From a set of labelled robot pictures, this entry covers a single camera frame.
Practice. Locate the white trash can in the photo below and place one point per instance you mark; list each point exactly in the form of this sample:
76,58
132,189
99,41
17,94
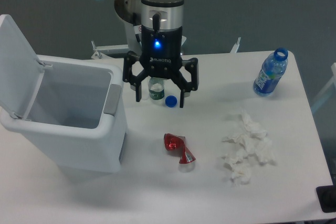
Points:
71,110

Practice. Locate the black device at edge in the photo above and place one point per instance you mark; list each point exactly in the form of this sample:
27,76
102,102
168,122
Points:
326,197

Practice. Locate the blue bottle cap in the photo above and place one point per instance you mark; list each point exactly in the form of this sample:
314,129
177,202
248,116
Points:
171,101

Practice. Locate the white frame at right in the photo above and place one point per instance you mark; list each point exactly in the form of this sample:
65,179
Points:
327,91

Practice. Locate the crumpled white tissue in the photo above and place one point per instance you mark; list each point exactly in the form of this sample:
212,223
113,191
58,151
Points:
252,142

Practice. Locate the white bottle cap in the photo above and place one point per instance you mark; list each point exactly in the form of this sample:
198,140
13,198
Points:
144,98

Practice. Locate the clear green-label bottle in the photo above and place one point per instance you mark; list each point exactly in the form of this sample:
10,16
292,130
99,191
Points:
156,90

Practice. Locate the blue plastic bottle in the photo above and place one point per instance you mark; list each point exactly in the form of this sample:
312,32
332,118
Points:
273,68

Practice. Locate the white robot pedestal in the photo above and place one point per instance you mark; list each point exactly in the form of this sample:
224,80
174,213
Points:
115,49

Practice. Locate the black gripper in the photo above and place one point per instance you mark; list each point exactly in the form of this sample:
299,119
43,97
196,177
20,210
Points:
161,53

